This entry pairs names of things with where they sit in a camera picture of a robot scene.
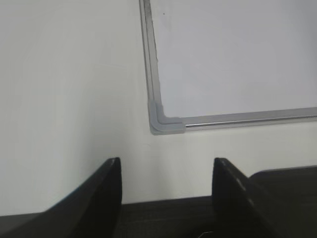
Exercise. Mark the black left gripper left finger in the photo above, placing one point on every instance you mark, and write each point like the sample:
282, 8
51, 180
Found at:
90, 211

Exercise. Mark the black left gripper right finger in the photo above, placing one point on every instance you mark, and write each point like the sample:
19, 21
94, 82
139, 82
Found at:
245, 209

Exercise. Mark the white whiteboard with grey frame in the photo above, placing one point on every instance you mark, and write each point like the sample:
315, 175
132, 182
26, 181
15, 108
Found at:
229, 63

